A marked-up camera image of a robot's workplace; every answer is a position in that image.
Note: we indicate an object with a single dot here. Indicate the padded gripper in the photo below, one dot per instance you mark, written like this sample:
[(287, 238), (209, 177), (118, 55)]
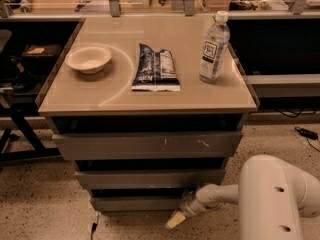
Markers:
[(188, 206)]

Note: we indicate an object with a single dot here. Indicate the grey bottom drawer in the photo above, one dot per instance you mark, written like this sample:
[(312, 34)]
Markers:
[(136, 203)]

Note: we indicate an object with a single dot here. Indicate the grey drawer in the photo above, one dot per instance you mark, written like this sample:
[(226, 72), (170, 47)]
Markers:
[(147, 145), (136, 203), (148, 179)]

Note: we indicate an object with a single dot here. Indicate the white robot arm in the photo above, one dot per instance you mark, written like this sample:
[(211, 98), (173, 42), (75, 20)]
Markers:
[(272, 196)]

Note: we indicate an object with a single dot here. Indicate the grey middle drawer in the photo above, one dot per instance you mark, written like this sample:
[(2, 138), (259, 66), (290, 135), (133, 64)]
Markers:
[(148, 179)]

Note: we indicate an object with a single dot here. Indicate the grey top drawer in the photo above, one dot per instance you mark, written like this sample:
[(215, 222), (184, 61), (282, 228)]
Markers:
[(147, 145)]

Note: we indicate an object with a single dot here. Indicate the grey drawer cabinet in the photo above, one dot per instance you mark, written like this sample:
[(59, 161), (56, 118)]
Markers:
[(129, 110)]

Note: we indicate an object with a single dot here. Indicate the blue chip bag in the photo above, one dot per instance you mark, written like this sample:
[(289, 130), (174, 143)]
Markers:
[(156, 71)]

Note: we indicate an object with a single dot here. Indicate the clear water bottle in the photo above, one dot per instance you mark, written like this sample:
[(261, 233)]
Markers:
[(214, 48)]

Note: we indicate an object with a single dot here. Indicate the black power adapter on floor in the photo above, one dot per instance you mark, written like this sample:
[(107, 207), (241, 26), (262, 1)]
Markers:
[(307, 133)]

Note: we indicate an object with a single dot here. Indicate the white bowl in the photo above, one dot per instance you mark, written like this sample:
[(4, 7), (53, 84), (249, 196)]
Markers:
[(88, 59)]

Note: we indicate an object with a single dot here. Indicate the black table frame left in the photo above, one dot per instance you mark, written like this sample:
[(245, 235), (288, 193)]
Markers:
[(38, 152)]

